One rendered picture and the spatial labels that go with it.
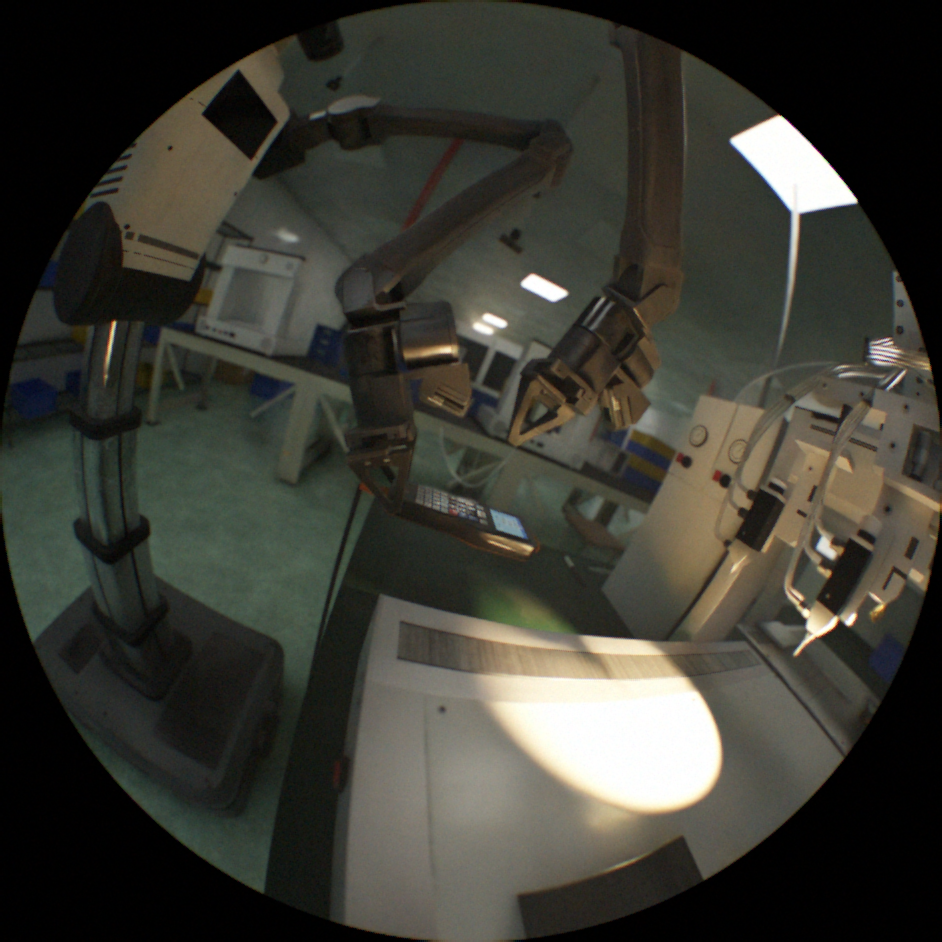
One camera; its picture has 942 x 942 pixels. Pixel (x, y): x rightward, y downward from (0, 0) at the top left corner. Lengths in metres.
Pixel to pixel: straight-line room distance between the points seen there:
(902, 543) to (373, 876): 0.38
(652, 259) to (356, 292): 0.31
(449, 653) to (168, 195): 0.57
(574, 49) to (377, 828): 2.19
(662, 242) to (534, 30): 1.76
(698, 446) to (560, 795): 0.59
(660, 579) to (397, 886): 0.60
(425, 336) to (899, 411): 0.45
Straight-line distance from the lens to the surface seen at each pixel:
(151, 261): 0.49
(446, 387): 0.36
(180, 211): 0.51
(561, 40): 2.03
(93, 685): 0.97
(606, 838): 0.26
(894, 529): 0.33
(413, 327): 0.35
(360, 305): 0.36
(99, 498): 0.61
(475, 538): 0.38
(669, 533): 0.66
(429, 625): 0.28
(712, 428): 0.67
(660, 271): 0.39
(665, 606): 0.64
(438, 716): 0.23
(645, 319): 0.39
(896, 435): 0.34
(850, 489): 0.47
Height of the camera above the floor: 1.05
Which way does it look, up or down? 15 degrees down
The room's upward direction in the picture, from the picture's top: 23 degrees clockwise
